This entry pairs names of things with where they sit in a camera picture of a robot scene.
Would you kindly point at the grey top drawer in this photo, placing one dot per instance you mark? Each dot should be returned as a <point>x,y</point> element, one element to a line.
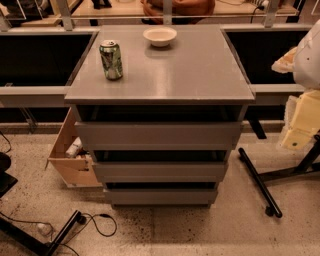
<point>158,136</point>

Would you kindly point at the black stand base right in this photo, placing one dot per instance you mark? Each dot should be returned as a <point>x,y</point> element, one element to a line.
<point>306,166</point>

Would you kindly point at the white bottle in box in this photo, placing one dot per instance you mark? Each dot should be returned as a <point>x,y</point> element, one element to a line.
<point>74,148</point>

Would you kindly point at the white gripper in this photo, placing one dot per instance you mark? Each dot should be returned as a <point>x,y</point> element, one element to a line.
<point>308,61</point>

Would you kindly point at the grey drawer cabinet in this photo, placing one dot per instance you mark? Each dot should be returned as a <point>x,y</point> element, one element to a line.
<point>168,113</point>

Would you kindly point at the grey middle drawer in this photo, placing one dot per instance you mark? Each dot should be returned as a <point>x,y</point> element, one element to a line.
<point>160,172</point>

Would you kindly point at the cardboard box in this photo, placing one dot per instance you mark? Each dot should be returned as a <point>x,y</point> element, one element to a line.
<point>75,171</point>

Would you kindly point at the grey drawer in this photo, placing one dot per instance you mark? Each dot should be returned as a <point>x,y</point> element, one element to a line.
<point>160,172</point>
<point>160,197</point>
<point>158,136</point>

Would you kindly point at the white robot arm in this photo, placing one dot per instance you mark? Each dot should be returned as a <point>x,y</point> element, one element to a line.
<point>303,61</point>

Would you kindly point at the green soda can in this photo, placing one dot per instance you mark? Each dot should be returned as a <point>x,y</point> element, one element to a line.
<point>111,59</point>

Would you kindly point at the grey bottom drawer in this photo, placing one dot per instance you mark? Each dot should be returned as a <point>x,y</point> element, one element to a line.
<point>160,197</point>

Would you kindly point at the brown leather bag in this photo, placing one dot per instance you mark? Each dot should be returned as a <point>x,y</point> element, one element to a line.
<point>187,11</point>

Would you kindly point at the white ceramic bowl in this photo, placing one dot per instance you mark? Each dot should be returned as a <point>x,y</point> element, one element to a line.
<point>160,36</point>

